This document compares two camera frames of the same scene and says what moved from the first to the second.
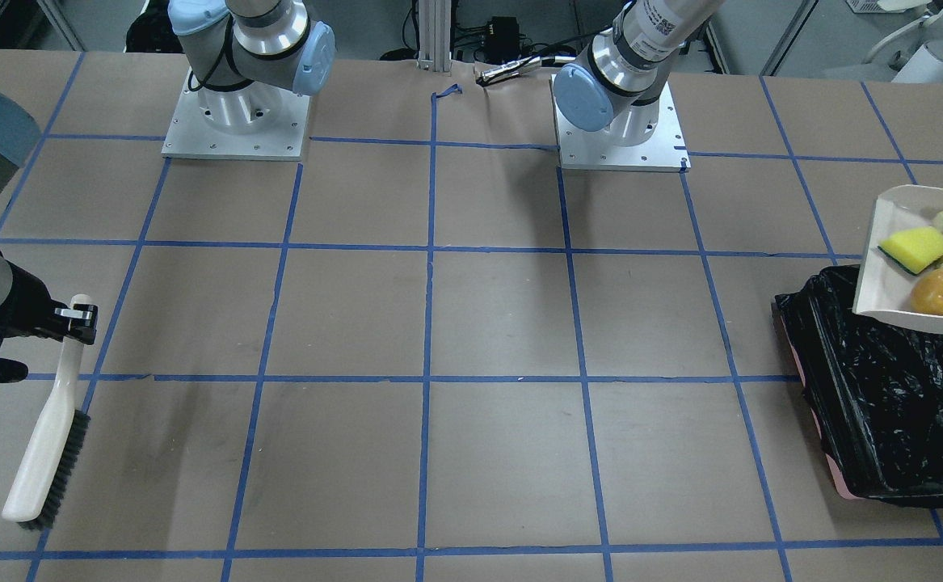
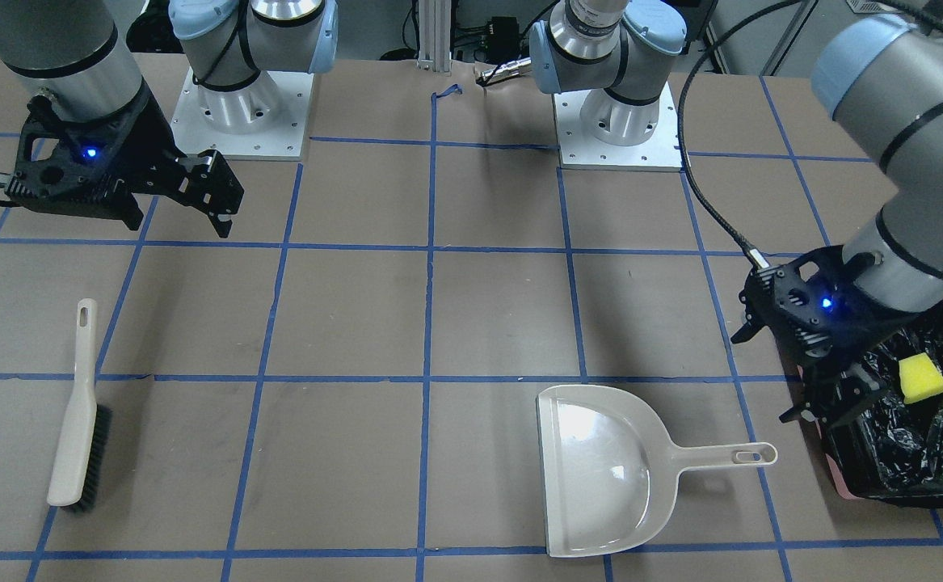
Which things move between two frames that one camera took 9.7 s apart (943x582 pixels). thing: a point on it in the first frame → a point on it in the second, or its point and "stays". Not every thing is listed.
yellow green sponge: x=915 y=249 → x=920 y=378
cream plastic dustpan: x=885 y=290 → x=609 y=467
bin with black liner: x=903 y=411 stays
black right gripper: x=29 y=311 → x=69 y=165
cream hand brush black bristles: x=48 y=472 → x=82 y=468
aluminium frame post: x=435 y=35 stays
